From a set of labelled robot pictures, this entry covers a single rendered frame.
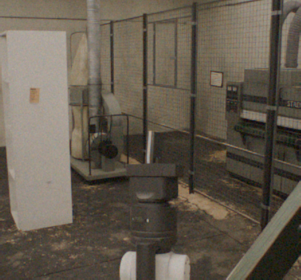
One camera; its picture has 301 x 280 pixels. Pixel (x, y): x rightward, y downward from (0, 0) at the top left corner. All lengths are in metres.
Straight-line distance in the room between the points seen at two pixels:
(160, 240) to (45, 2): 8.18
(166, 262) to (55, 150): 3.62
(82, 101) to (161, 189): 5.64
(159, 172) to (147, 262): 0.16
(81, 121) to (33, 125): 2.22
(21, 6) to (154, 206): 8.05
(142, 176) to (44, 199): 3.69
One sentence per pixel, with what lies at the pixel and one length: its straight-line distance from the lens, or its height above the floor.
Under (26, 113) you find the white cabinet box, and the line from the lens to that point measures 4.17.
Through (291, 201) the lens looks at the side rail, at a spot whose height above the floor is 1.40.
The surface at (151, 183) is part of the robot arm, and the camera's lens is 0.73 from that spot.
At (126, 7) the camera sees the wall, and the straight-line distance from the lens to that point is 9.30.
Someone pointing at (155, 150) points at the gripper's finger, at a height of 1.61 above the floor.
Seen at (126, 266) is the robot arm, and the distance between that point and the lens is 0.76.
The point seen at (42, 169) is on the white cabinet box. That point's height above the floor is 0.65.
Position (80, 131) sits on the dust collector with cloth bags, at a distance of 6.48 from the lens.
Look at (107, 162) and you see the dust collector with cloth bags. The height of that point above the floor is 0.31.
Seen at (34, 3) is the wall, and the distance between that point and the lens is 8.71.
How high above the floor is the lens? 1.78
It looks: 11 degrees down
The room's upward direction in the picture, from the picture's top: straight up
